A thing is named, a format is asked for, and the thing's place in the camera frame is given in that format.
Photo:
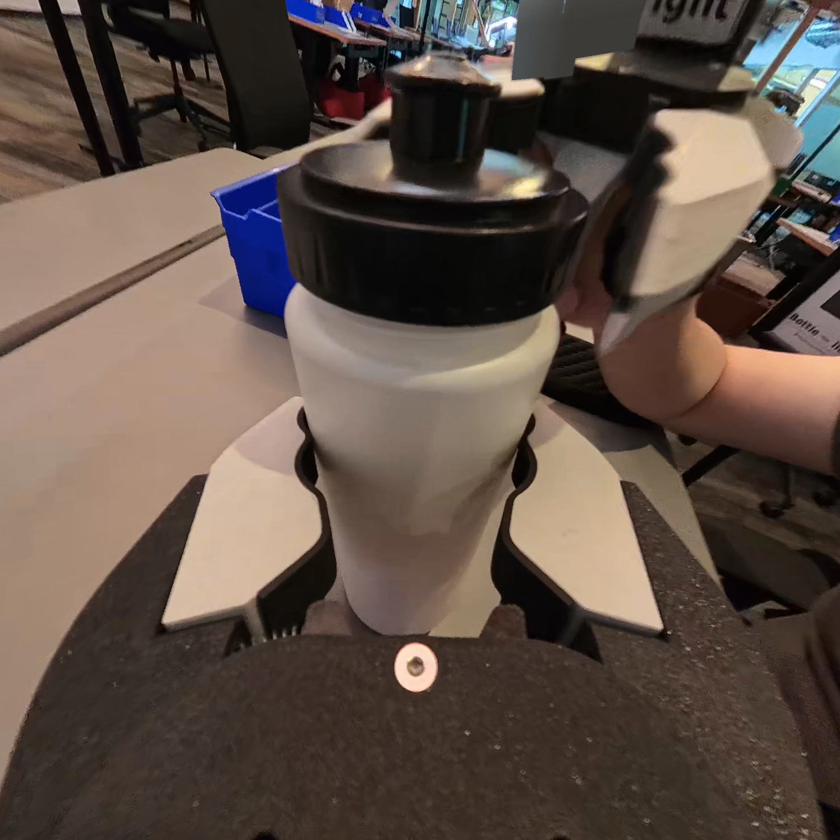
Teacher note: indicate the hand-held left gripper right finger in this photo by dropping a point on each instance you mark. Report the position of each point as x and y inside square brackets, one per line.
[577, 531]

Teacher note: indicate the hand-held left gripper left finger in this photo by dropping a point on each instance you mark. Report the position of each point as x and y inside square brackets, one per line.
[256, 525]

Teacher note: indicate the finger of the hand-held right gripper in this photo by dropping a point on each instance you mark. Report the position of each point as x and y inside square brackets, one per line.
[374, 124]
[709, 197]

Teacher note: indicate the black bottle lid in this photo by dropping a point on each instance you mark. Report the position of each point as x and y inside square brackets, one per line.
[426, 262]

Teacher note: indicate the blue plastic storage bin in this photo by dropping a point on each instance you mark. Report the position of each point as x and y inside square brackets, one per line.
[256, 262]

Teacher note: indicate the white plastic bottle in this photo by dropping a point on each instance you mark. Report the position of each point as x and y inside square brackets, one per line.
[420, 426]

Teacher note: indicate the person's right forearm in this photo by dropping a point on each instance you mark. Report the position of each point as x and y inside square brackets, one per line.
[774, 407]

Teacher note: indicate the red bag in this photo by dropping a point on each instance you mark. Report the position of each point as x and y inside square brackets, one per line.
[348, 98]

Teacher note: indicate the wooden background desk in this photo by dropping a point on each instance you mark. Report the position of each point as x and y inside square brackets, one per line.
[341, 33]

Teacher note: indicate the dark upright board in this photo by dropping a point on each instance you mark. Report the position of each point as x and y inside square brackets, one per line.
[262, 72]

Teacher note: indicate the black framed marker sign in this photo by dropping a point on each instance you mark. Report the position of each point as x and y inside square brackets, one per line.
[814, 321]

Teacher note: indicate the black mesh office chair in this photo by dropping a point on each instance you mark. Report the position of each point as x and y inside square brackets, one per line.
[170, 39]

